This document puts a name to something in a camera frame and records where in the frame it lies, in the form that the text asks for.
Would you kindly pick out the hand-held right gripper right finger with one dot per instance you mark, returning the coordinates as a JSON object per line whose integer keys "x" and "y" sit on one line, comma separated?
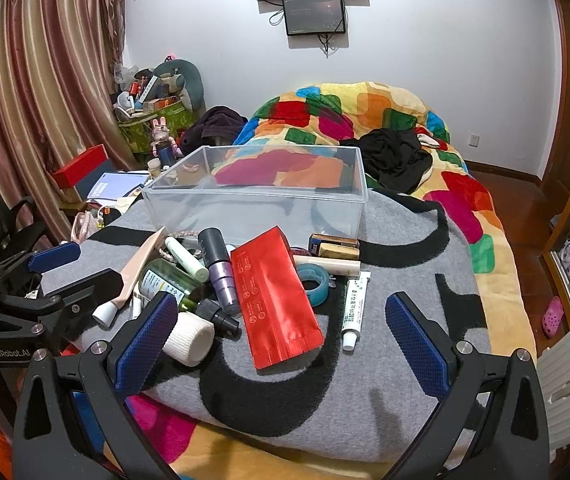
{"x": 417, "y": 345}

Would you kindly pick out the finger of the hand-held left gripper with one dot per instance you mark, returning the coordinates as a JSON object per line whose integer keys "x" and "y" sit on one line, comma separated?
{"x": 55, "y": 257}
{"x": 92, "y": 285}

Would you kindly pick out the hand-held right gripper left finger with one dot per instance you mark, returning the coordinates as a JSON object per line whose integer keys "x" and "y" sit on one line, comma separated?
{"x": 147, "y": 342}

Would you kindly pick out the green glass pump bottle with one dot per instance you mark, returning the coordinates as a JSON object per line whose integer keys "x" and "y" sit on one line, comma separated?
{"x": 165, "y": 280}

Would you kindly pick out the light green lip balm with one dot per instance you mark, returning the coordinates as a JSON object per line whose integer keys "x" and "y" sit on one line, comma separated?
{"x": 187, "y": 260}

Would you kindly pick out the purple marker pen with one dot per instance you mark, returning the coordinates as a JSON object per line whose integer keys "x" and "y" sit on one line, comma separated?
{"x": 220, "y": 275}

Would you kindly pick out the blue tape roll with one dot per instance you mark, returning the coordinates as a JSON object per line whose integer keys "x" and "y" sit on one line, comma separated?
{"x": 305, "y": 272}

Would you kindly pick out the clear plastic storage box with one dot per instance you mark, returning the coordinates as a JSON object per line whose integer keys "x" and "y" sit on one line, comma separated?
{"x": 265, "y": 210}

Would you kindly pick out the pink bag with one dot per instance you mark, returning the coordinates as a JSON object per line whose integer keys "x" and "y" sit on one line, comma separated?
{"x": 82, "y": 227}

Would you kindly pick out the white bandage roll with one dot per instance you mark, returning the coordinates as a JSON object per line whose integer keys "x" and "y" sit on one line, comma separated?
{"x": 190, "y": 340}

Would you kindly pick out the beige tube with white cap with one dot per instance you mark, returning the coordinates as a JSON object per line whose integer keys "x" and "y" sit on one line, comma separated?
{"x": 135, "y": 270}

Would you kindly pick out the white ointment tube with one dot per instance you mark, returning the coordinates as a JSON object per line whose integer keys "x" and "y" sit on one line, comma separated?
{"x": 355, "y": 305}

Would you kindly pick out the dark blue box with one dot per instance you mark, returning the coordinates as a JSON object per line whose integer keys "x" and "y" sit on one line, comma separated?
{"x": 92, "y": 181}

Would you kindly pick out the grey and black blanket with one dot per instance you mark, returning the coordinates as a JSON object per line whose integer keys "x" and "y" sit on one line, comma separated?
{"x": 390, "y": 260}

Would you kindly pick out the blue book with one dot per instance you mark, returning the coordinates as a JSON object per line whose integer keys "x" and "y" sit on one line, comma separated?
{"x": 110, "y": 185}

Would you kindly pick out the red box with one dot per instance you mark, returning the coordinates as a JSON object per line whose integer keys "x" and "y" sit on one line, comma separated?
{"x": 80, "y": 165}

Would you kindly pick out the cream stick tube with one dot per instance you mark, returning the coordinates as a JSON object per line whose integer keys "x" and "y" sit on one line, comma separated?
{"x": 330, "y": 266}

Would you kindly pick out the small dark box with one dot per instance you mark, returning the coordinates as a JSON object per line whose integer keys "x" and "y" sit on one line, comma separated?
{"x": 332, "y": 247}

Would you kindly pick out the red foil pouch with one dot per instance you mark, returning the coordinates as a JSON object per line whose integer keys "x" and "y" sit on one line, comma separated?
{"x": 270, "y": 300}

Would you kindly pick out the pink clog shoe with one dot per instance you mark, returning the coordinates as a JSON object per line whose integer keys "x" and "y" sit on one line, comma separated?
{"x": 552, "y": 317}

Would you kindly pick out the green bag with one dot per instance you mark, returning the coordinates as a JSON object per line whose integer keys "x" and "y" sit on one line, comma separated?
{"x": 140, "y": 135}

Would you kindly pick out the blue bottle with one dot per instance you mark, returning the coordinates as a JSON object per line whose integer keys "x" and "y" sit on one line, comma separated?
{"x": 167, "y": 154}

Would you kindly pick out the colourful patchwork quilt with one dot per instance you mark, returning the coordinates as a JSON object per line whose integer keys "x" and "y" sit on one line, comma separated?
{"x": 465, "y": 195}

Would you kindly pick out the pink bunny toy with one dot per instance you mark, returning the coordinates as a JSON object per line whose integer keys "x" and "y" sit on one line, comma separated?
{"x": 161, "y": 132}

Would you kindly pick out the striped pink curtain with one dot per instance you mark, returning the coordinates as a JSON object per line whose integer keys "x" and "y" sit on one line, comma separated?
{"x": 30, "y": 85}

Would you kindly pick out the black cloth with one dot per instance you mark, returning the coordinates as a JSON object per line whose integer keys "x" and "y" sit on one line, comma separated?
{"x": 395, "y": 155}

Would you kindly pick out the dark purple cloth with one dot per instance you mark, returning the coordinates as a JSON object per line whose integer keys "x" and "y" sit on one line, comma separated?
{"x": 215, "y": 125}

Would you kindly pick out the wall outlet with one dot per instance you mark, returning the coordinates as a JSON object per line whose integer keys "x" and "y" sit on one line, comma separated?
{"x": 474, "y": 140}

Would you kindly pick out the small wall monitor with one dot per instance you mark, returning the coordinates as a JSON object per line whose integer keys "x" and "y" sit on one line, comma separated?
{"x": 315, "y": 15}

